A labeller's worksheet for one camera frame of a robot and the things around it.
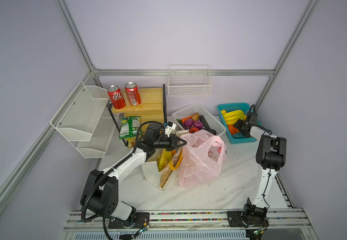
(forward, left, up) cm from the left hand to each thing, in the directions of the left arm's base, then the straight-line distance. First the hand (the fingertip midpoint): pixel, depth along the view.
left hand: (186, 143), depth 75 cm
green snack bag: (+14, +33, -3) cm, 36 cm away
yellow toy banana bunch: (+33, -36, -14) cm, 50 cm away
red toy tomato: (+22, -7, -15) cm, 27 cm away
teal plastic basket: (+13, -36, -13) cm, 40 cm away
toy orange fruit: (+23, -35, -17) cm, 46 cm away
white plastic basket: (+30, -22, -16) cm, 41 cm away
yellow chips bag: (-2, +12, -10) cm, 16 cm away
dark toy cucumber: (+30, -18, -21) cm, 41 cm away
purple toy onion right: (+29, -11, -18) cm, 36 cm away
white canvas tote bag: (-11, +18, -11) cm, 24 cm away
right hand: (+28, -40, -17) cm, 52 cm away
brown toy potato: (+37, -9, -18) cm, 43 cm away
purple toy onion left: (+30, -4, -17) cm, 35 cm away
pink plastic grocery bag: (-10, -7, +3) cm, 13 cm away
